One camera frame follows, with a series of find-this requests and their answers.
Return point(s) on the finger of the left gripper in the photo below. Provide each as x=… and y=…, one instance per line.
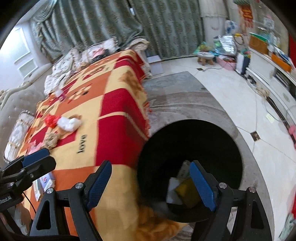
x=34, y=157
x=36, y=169

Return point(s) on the crumpled red plastic bag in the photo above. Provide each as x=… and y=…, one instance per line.
x=51, y=120

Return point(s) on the small wooden stool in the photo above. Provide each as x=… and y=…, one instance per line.
x=205, y=57

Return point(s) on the grey floor rug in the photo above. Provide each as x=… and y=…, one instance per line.
x=181, y=96

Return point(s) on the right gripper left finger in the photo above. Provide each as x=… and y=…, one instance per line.
x=50, y=220

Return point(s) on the grey tufted headboard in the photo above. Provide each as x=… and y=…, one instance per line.
x=19, y=99

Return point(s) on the cream embroidered pillow right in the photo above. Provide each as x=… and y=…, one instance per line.
x=109, y=46

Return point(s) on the blue yellow medicine box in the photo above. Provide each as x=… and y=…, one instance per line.
x=42, y=184

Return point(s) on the black round trash bin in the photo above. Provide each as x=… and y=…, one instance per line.
x=165, y=159

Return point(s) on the green patterned curtain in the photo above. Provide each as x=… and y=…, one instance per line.
x=173, y=28

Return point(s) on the white TV cabinet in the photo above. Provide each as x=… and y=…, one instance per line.
x=270, y=74

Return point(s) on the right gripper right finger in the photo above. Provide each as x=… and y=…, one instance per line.
x=235, y=214

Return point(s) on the cream embroidered pillow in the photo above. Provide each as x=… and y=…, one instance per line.
x=67, y=63
x=109, y=46

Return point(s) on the white tissue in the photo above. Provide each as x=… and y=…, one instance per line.
x=68, y=124

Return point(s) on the red orange patterned blanket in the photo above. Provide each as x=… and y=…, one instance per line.
x=109, y=98

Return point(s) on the pink plastic wrapper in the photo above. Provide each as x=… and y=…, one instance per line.
x=33, y=147

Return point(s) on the cream embroidered pillow left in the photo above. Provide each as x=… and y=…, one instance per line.
x=67, y=63

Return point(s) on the white cylindrical bolster pillow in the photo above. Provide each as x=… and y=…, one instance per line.
x=17, y=136

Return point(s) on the orange silver candy wrapper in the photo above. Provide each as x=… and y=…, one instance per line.
x=50, y=140

